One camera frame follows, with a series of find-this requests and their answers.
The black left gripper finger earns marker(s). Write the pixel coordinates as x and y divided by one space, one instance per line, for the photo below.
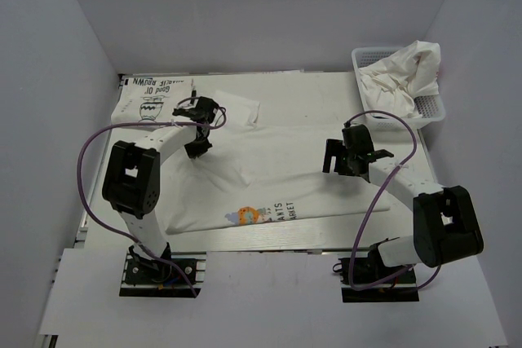
202 142
193 150

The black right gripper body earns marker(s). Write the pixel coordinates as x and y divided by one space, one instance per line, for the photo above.
347 166

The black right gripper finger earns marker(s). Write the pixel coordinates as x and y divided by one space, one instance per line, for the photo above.
379 154
335 153

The white cartoon print t-shirt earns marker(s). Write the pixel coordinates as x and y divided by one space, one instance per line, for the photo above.
255 174

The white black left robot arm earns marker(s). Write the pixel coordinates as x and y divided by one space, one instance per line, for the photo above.
132 182

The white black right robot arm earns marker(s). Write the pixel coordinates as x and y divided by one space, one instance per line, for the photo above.
445 226

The folded white Charlie Brown t-shirt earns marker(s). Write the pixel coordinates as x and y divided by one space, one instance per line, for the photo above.
150 99

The crumpled white t-shirt in basket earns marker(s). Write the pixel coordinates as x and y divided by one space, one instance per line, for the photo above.
393 83

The white perforated plastic basket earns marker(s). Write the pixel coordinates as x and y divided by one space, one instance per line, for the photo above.
431 107

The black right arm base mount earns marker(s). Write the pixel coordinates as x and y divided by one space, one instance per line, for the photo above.
401 288

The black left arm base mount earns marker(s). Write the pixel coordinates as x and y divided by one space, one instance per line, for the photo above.
142 277

